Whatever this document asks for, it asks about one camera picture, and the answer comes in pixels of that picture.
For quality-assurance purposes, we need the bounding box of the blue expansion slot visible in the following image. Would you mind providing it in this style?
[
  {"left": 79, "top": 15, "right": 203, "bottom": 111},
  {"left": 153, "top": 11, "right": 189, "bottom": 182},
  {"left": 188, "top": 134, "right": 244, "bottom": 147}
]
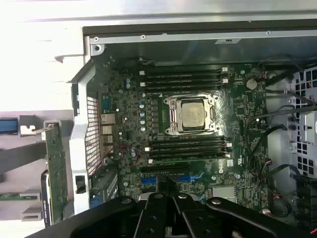
[{"left": 140, "top": 173, "right": 206, "bottom": 186}]

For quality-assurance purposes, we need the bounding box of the silver chipset heatsink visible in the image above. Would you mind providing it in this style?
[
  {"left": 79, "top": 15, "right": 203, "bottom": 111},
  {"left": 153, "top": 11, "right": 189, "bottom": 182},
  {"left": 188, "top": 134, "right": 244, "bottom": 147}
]
[{"left": 211, "top": 185, "right": 236, "bottom": 199}]

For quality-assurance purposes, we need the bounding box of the black long expansion slot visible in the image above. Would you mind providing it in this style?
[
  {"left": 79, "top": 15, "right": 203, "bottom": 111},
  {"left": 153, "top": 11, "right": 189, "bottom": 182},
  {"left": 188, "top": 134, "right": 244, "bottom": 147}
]
[{"left": 140, "top": 166, "right": 192, "bottom": 175}]

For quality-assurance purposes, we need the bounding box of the black RAM slot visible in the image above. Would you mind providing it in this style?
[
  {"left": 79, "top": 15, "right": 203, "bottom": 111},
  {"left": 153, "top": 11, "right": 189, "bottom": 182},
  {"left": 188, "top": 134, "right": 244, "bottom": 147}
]
[
  {"left": 145, "top": 143, "right": 232, "bottom": 151},
  {"left": 148, "top": 156, "right": 232, "bottom": 165},
  {"left": 146, "top": 149, "right": 232, "bottom": 157},
  {"left": 140, "top": 65, "right": 230, "bottom": 73},
  {"left": 140, "top": 77, "right": 230, "bottom": 85},
  {"left": 140, "top": 71, "right": 230, "bottom": 79},
  {"left": 140, "top": 84, "right": 230, "bottom": 92},
  {"left": 146, "top": 137, "right": 232, "bottom": 145}
]

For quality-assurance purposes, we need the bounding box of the green motherboard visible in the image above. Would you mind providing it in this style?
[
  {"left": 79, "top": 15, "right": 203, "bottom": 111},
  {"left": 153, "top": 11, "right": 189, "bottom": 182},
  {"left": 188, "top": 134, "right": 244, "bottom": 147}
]
[{"left": 97, "top": 55, "right": 271, "bottom": 217}]

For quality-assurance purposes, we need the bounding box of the silver CPU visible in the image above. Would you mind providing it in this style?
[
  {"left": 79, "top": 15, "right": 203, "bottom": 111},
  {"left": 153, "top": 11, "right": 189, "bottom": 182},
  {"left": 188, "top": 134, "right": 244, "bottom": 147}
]
[{"left": 181, "top": 100, "right": 209, "bottom": 131}]

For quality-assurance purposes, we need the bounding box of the metal CPU socket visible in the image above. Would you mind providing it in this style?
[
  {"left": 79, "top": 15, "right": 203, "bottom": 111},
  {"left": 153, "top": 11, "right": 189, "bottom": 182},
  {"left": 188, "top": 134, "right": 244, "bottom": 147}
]
[{"left": 162, "top": 94, "right": 221, "bottom": 137}]

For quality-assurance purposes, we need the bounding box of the black plastic shroud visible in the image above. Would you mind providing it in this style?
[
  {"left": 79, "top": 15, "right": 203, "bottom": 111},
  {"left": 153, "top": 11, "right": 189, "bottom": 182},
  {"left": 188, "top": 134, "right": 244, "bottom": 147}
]
[{"left": 293, "top": 173, "right": 317, "bottom": 225}]

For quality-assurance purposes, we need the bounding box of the blue rear port block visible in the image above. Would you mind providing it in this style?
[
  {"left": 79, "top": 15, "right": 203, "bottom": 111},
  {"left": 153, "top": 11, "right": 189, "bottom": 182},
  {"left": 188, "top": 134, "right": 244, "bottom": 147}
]
[{"left": 100, "top": 95, "right": 111, "bottom": 112}]

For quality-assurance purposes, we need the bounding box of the silver coin battery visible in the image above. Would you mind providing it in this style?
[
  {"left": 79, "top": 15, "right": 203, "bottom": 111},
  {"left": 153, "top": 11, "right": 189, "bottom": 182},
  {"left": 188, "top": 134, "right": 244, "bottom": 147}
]
[{"left": 246, "top": 78, "right": 259, "bottom": 91}]

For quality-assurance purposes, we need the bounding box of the metal disk bay cage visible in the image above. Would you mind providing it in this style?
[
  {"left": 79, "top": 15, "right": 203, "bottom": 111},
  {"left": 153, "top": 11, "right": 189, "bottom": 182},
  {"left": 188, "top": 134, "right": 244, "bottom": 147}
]
[{"left": 266, "top": 63, "right": 317, "bottom": 189}]

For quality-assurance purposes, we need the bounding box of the black open PC case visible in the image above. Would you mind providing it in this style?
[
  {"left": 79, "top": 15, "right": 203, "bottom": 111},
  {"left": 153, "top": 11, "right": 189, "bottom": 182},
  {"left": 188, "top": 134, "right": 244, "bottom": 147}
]
[{"left": 54, "top": 9, "right": 317, "bottom": 238}]

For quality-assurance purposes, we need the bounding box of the blue disk caddy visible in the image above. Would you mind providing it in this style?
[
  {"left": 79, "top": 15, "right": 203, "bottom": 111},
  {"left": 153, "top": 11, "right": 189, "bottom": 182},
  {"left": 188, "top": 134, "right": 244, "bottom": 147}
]
[{"left": 0, "top": 118, "right": 18, "bottom": 135}]

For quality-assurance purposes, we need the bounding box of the red twisted wire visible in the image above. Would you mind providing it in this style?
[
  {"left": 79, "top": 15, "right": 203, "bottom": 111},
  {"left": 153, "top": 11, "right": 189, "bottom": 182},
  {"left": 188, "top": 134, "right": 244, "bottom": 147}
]
[{"left": 97, "top": 144, "right": 142, "bottom": 175}]

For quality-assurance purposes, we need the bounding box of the black cable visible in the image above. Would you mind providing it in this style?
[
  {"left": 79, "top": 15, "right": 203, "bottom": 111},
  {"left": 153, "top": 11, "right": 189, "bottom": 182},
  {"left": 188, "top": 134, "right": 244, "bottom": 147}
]
[
  {"left": 244, "top": 105, "right": 289, "bottom": 179},
  {"left": 282, "top": 85, "right": 317, "bottom": 111}
]

